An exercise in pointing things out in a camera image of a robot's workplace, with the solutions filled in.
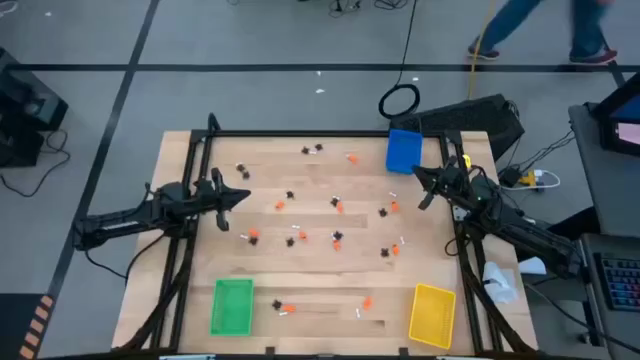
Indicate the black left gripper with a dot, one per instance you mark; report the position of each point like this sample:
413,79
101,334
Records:
210,197

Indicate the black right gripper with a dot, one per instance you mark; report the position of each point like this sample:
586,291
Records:
450,180

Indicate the blue plastic basket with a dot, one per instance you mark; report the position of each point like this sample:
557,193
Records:
402,150

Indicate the green plastic basket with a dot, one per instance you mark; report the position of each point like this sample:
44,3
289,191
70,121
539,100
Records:
231,307

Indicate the yellow plastic basket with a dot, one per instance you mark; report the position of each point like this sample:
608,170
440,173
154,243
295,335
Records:
432,315

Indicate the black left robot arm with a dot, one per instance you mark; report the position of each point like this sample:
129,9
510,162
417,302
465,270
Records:
125,220

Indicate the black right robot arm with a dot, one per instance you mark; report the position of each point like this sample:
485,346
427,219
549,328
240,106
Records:
525,230

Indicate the black power adapter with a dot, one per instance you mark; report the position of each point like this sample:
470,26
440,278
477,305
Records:
510,176

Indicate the yellow power plug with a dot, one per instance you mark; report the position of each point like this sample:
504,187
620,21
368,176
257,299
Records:
528,178

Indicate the white crumpled plastic bag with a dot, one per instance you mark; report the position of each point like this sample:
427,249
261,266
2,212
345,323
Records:
497,282

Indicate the white paper sheet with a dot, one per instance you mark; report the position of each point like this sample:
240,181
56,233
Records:
532,266

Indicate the black desk base bar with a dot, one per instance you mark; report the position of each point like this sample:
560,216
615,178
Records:
585,220

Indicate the black computer monitor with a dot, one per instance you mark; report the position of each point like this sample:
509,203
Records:
625,120

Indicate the backlit black keyboard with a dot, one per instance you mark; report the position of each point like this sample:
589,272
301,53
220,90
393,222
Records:
622,280

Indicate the person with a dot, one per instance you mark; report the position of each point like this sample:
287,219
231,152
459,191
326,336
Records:
585,30

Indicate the black equipment case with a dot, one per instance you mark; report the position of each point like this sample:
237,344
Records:
25,110

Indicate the dark grey desk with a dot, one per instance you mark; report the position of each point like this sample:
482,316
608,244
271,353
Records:
612,335

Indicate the black mat orange stripes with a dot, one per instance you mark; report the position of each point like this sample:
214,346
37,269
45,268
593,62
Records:
15,325

